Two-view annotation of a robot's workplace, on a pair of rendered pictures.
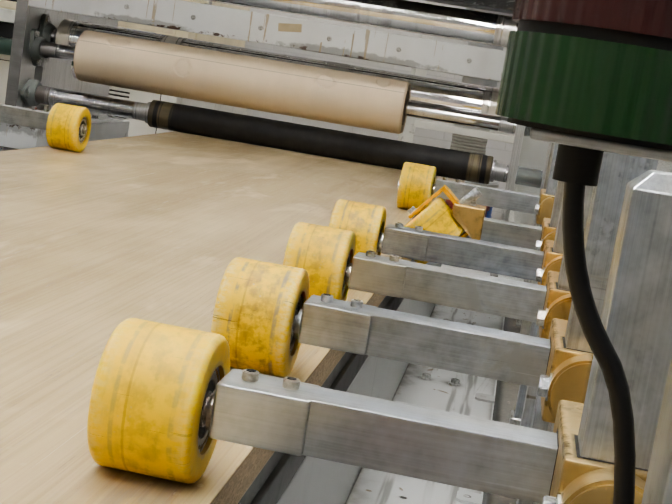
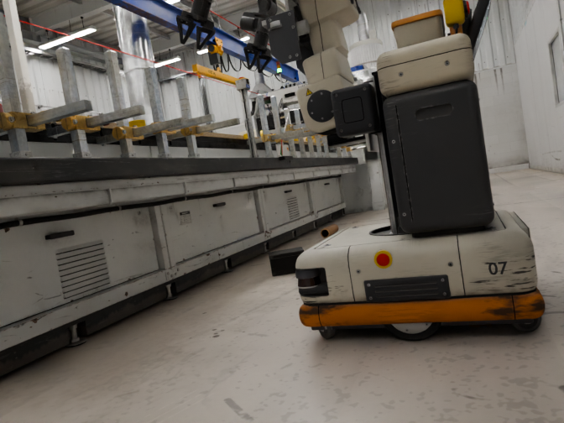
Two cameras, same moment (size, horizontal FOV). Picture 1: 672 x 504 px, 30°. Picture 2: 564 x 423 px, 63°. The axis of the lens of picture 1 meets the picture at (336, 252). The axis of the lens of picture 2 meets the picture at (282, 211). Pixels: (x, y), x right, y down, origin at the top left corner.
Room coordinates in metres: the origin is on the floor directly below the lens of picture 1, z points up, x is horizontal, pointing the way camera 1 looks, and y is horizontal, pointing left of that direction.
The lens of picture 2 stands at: (-3.12, -0.94, 0.49)
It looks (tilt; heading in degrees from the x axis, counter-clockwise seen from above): 3 degrees down; 15
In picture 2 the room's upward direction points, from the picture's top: 9 degrees counter-clockwise
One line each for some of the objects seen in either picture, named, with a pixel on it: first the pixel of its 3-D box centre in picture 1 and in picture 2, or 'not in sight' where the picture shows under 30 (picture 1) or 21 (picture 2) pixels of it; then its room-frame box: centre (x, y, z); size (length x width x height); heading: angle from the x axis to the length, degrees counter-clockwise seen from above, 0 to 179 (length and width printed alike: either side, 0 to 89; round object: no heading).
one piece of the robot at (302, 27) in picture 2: not in sight; (297, 38); (-1.47, -0.67, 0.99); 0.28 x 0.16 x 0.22; 172
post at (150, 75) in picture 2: not in sight; (158, 118); (-1.16, 0.08, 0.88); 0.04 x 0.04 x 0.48; 82
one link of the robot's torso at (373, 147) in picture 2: not in sight; (341, 118); (-1.55, -0.78, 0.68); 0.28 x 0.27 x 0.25; 172
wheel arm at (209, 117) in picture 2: not in sight; (173, 127); (-1.13, 0.03, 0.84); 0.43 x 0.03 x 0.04; 82
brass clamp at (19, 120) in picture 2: not in sight; (21, 122); (-1.88, 0.18, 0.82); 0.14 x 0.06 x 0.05; 172
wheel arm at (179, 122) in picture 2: not in sight; (139, 132); (-1.37, 0.07, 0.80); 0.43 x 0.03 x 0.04; 82
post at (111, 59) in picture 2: not in sight; (120, 109); (-1.41, 0.12, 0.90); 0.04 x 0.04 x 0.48; 82
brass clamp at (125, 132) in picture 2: not in sight; (127, 133); (-1.38, 0.11, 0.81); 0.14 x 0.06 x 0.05; 172
